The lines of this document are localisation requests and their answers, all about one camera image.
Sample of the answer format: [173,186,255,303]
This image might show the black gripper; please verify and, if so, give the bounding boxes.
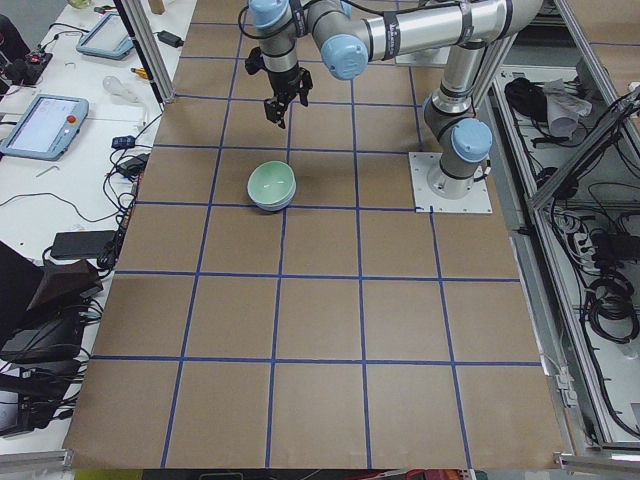
[245,47,313,129]

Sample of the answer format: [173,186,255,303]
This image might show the green bowl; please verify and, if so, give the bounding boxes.
[247,161,297,193]

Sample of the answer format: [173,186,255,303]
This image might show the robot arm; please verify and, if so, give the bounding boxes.
[242,0,542,200]

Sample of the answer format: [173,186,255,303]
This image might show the blue bowl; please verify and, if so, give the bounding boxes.
[248,187,297,212]

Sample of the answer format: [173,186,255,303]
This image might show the black power brick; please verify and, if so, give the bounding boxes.
[156,30,184,48]

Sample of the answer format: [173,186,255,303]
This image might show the small blue black device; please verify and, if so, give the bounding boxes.
[111,135,136,150]

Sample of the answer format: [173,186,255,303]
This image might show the white light bulb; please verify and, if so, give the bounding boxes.
[102,76,141,104]

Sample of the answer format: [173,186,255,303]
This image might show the upper teach pendant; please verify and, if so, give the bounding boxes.
[76,12,134,60]

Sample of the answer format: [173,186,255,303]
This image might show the teach pendant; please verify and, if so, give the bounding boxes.
[76,12,134,60]
[1,94,89,161]

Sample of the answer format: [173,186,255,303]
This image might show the lower teach pendant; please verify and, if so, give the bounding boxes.
[1,94,89,161]

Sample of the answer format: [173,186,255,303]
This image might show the black flat power supply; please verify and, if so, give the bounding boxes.
[50,230,116,260]

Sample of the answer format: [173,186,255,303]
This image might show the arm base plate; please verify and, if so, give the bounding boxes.
[408,152,493,215]

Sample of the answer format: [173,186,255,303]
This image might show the aluminium frame post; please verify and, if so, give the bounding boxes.
[114,0,175,105]

